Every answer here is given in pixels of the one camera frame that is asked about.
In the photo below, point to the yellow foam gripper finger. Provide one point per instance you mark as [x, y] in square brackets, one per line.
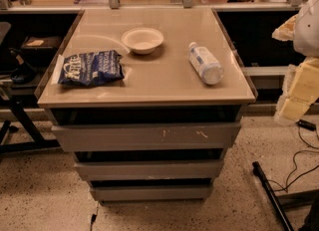
[300, 90]

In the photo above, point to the grey drawer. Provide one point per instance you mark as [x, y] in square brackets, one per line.
[146, 136]
[148, 170]
[151, 193]

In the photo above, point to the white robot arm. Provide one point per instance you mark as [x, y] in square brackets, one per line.
[303, 30]

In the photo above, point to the grey top drawer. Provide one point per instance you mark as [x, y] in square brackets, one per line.
[146, 136]

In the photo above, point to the grey bottom drawer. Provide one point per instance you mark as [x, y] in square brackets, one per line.
[151, 193]

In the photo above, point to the black power adapter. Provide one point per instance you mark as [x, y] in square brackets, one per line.
[306, 124]

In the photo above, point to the black tripod leg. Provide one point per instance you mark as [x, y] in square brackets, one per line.
[258, 171]

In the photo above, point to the white plastic bottle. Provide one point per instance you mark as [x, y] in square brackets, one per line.
[206, 65]

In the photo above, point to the white paper bowl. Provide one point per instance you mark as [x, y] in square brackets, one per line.
[142, 41]

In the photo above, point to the blue chip bag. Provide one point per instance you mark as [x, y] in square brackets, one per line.
[88, 69]

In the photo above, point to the black stand frame left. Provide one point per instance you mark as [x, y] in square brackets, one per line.
[38, 141]

